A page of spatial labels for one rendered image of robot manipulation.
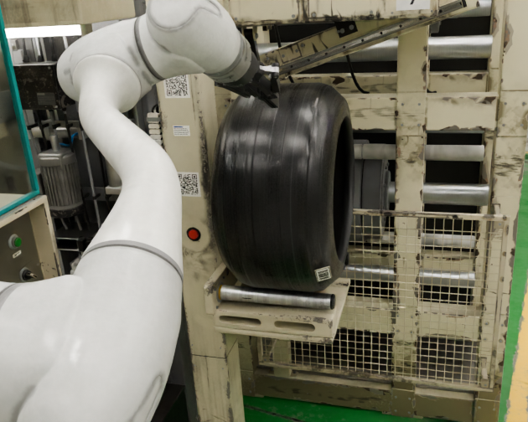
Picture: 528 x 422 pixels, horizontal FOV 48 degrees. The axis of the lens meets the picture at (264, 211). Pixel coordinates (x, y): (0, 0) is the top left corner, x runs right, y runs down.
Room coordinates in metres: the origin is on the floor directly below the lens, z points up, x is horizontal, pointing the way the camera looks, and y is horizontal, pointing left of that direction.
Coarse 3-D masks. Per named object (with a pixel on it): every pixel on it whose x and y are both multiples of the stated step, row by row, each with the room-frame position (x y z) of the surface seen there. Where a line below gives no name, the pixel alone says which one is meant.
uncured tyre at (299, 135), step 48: (240, 96) 1.59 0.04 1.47; (288, 96) 1.54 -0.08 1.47; (336, 96) 1.59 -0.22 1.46; (240, 144) 1.44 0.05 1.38; (288, 144) 1.40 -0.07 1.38; (336, 144) 1.47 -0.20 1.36; (240, 192) 1.38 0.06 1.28; (288, 192) 1.34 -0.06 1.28; (336, 192) 1.85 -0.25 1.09; (240, 240) 1.37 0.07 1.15; (288, 240) 1.33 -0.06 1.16; (336, 240) 1.73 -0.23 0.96; (288, 288) 1.44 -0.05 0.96
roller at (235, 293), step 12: (228, 288) 1.54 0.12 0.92; (240, 288) 1.54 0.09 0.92; (252, 288) 1.53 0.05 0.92; (264, 288) 1.53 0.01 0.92; (228, 300) 1.54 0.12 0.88; (240, 300) 1.52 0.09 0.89; (252, 300) 1.51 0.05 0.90; (264, 300) 1.50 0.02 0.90; (276, 300) 1.49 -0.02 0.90; (288, 300) 1.48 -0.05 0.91; (300, 300) 1.47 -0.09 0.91; (312, 300) 1.46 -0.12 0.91; (324, 300) 1.45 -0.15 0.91
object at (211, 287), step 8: (224, 264) 1.65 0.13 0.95; (216, 272) 1.60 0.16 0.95; (224, 272) 1.61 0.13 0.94; (208, 280) 1.54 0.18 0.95; (216, 280) 1.55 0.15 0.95; (224, 280) 1.60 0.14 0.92; (232, 280) 1.67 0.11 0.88; (208, 288) 1.51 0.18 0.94; (216, 288) 1.54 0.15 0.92; (208, 296) 1.51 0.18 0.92; (216, 296) 1.53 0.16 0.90; (208, 304) 1.51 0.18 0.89; (216, 304) 1.53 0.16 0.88; (208, 312) 1.51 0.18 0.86
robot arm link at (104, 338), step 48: (48, 288) 0.44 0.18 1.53; (96, 288) 0.44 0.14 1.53; (144, 288) 0.44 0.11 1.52; (0, 336) 0.39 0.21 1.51; (48, 336) 0.39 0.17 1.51; (96, 336) 0.39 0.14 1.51; (144, 336) 0.41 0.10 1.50; (0, 384) 0.37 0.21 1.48; (48, 384) 0.36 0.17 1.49; (96, 384) 0.36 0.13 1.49; (144, 384) 0.38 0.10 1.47
